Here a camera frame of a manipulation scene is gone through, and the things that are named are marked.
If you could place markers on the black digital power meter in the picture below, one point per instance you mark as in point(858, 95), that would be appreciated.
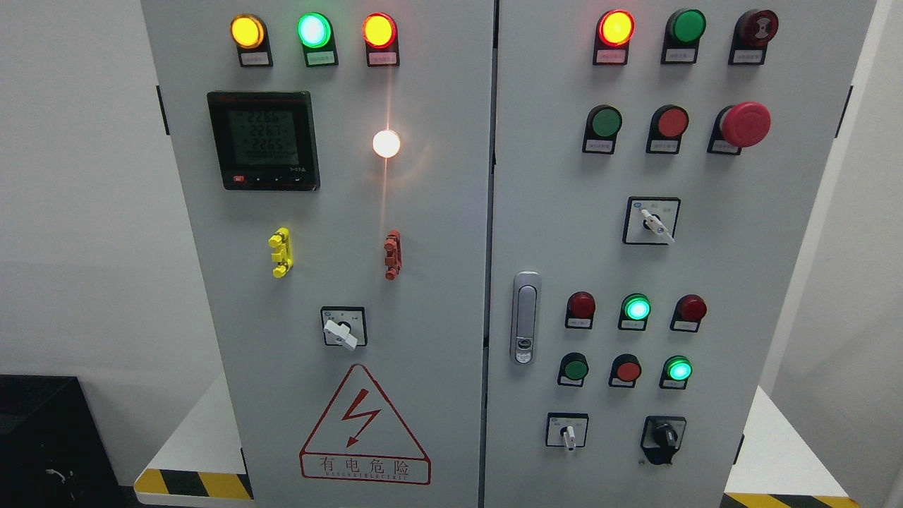
point(265, 140)

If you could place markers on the orange red indicator top left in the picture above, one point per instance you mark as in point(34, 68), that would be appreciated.
point(380, 36)

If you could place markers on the white selector switch upper right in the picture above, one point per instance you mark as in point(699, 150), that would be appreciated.
point(650, 220)

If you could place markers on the black box lower left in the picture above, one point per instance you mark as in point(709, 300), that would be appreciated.
point(51, 451)

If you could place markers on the green push button lower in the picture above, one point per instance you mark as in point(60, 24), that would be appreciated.
point(573, 370)

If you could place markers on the green push button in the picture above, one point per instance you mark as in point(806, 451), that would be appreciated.
point(573, 370)
point(601, 130)

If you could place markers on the white selector switch lower right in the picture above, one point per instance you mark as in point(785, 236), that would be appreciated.
point(567, 430)

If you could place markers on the white selector switch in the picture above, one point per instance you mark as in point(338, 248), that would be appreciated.
point(650, 220)
point(567, 430)

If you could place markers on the green lit indicator lower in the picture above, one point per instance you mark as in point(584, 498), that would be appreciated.
point(676, 372)

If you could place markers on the yellow indicator light top left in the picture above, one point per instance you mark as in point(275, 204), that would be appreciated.
point(252, 41)

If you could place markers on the silver door handle lock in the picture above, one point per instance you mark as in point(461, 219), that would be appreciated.
point(525, 300)

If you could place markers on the green push button upper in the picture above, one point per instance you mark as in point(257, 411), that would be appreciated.
point(601, 130)

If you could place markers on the green lit indicator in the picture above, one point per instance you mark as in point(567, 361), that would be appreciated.
point(676, 372)
point(634, 312)
point(317, 37)

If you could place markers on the green lit indicator middle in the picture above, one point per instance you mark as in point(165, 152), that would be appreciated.
point(634, 312)

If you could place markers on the right grey cabinet door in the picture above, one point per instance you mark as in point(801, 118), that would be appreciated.
point(560, 212)

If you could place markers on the red lit indicator top right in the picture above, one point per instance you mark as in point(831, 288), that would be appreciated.
point(614, 30)

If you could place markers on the green lit indicator top left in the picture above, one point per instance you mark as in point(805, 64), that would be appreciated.
point(317, 37)

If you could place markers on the dark red indicator right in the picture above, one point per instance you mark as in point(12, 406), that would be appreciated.
point(688, 314)

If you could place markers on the left grey cabinet door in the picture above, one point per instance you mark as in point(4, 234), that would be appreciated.
point(425, 328)

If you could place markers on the dark red buzzer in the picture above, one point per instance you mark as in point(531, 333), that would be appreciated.
point(751, 35)

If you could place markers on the dark green indicator top right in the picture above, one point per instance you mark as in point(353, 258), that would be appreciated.
point(683, 31)

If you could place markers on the red push button upper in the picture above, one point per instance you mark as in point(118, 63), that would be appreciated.
point(667, 125)

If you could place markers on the yellow terminal clip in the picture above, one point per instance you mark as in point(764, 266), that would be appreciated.
point(281, 256)

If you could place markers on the white selector switch left door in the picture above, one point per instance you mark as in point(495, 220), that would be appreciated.
point(344, 326)

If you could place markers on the black rotary knob switch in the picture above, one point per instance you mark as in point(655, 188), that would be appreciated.
point(661, 438)

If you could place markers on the dark red indicator left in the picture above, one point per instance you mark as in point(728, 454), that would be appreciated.
point(580, 311)

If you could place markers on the red push button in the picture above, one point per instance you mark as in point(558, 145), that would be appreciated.
point(667, 125)
point(625, 371)

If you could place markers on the white platform with hazard stripes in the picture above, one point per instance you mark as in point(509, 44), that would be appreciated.
point(205, 442)

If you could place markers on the white lit indicator lamp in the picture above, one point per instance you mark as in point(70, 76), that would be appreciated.
point(386, 143)

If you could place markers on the red emergency stop mushroom button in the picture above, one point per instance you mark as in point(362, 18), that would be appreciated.
point(738, 126)

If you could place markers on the red terminal clip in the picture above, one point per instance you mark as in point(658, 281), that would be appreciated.
point(393, 257)

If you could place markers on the red electric hazard warning sticker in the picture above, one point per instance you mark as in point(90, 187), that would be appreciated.
point(362, 437)

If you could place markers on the dark red indicator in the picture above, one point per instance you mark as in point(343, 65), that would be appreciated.
point(580, 311)
point(688, 314)

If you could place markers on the grey cabinet door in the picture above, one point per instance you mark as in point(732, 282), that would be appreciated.
point(560, 212)
point(425, 328)

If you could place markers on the red push button lower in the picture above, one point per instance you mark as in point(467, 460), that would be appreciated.
point(625, 371)

